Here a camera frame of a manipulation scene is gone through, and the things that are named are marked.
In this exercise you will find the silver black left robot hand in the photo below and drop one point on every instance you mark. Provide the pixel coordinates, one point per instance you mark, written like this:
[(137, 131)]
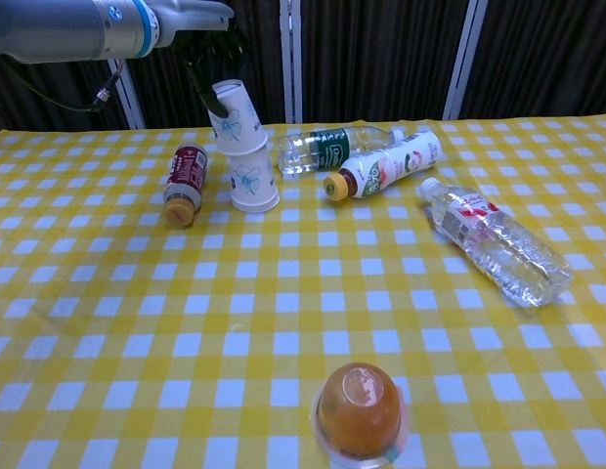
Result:
[(186, 12)]

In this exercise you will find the paper cup with lined base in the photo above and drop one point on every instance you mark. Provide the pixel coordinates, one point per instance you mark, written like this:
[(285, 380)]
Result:
[(234, 122)]

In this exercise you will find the white floral paper cup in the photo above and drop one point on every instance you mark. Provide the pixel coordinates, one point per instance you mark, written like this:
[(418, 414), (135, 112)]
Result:
[(254, 207), (249, 178)]

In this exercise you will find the red label yellow cap bottle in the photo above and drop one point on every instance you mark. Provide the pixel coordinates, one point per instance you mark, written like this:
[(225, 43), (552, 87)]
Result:
[(186, 171)]

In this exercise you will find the green label clear plastic bottle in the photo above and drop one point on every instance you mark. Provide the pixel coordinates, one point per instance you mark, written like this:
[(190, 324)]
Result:
[(303, 151)]

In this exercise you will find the white pink label drink bottle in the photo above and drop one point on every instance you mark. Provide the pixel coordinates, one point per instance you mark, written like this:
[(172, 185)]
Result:
[(391, 161)]

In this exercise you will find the yellow white checkered tablecloth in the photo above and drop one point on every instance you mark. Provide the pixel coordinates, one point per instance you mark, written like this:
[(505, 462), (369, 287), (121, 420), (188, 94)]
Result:
[(186, 317)]

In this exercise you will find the red label clear water bottle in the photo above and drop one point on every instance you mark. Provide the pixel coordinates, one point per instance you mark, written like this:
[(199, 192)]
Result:
[(503, 244)]

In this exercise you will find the orange jelly cup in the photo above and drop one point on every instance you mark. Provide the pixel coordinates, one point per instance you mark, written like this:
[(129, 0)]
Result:
[(357, 410)]

